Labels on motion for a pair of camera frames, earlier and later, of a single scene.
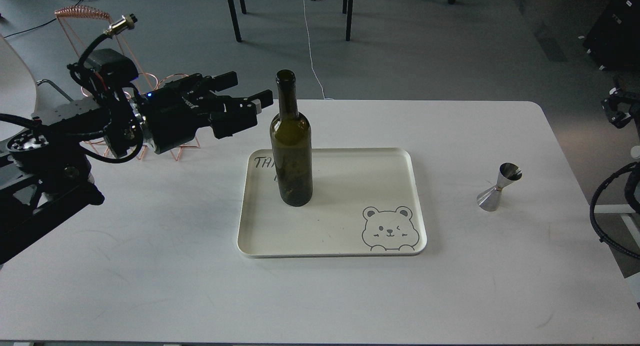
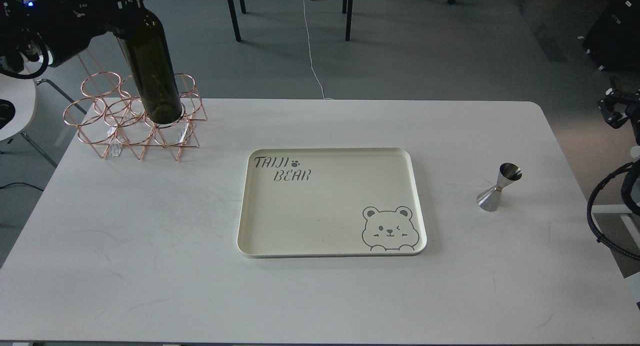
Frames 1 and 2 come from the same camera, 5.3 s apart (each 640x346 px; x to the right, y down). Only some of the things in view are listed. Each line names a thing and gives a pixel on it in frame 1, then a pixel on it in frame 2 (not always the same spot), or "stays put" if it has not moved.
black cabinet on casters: (614, 41) stays put
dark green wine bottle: (291, 138) → (148, 57)
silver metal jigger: (489, 200) stays put
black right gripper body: (619, 106) stays put
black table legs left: (232, 8) stays put
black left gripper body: (171, 113) → (72, 16)
